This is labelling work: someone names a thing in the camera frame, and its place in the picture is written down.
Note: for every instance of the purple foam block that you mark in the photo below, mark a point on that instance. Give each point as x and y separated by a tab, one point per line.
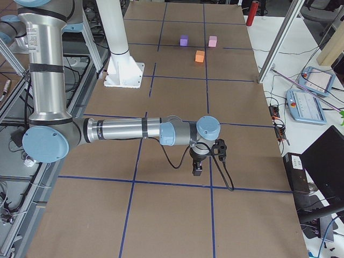
184	40

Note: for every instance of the black laptop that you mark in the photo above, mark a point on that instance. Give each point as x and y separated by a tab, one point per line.
323	160

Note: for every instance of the orange foam block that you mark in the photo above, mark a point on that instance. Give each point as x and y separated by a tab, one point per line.
199	56

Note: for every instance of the red cylinder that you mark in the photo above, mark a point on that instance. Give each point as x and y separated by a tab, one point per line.
252	12

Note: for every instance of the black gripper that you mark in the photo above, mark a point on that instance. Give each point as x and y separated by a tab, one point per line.
196	158

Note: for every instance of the pink foam block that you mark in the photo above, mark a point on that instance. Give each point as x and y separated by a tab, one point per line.
212	41

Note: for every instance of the black box device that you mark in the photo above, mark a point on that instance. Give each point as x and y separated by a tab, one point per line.
296	173

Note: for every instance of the near blue teach pendant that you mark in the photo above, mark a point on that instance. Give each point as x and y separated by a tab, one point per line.
305	108

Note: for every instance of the reacher grabber stick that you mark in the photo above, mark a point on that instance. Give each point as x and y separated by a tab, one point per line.
309	92

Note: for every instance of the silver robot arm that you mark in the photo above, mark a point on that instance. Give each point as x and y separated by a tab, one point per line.
13	33
53	132

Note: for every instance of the far blue teach pendant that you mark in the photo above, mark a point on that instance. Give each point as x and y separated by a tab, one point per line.
316	80

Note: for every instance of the blue teach pendant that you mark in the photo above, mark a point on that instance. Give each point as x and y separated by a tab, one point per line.
305	108
316	80

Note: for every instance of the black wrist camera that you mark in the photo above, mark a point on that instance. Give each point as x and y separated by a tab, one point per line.
219	149

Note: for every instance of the aluminium frame post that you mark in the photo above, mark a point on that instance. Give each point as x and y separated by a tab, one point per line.
291	15

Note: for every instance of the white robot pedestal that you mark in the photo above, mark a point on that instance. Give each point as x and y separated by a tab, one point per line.
122	71

